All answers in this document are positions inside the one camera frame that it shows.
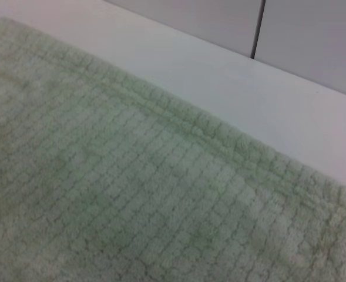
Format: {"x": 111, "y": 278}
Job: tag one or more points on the pale green ribbed towel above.
{"x": 131, "y": 191}

